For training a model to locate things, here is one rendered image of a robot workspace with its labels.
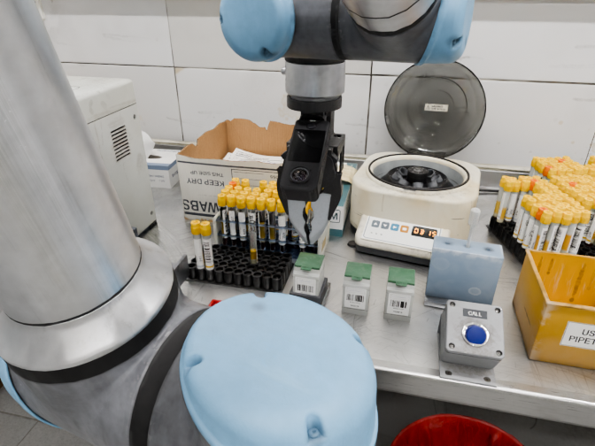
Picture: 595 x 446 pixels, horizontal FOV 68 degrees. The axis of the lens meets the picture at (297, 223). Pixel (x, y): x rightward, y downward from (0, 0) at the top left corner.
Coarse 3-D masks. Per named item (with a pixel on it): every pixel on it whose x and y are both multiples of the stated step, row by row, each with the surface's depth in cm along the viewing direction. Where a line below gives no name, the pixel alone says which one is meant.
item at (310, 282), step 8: (296, 272) 67; (304, 272) 67; (312, 272) 66; (320, 272) 66; (296, 280) 67; (304, 280) 66; (312, 280) 66; (320, 280) 67; (296, 288) 67; (304, 288) 67; (312, 288) 67; (320, 288) 68
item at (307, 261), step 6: (300, 252) 69; (300, 258) 68; (306, 258) 68; (312, 258) 68; (318, 258) 68; (300, 264) 66; (306, 264) 66; (312, 264) 66; (318, 264) 66; (306, 270) 65
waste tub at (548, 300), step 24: (528, 264) 65; (552, 264) 66; (576, 264) 66; (528, 288) 64; (552, 288) 68; (576, 288) 67; (528, 312) 63; (552, 312) 56; (576, 312) 55; (528, 336) 61; (552, 336) 58; (576, 336) 57; (552, 360) 59; (576, 360) 59
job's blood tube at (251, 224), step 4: (252, 220) 74; (248, 224) 73; (252, 224) 73; (248, 228) 74; (252, 228) 73; (248, 232) 74; (252, 232) 74; (252, 236) 74; (256, 236) 75; (252, 240) 74; (256, 240) 75; (252, 244) 75; (256, 244) 75; (252, 248) 75; (256, 248) 75; (252, 252) 75; (256, 252) 76; (252, 256) 76; (256, 256) 76; (252, 260) 76; (256, 260) 76; (252, 264) 77
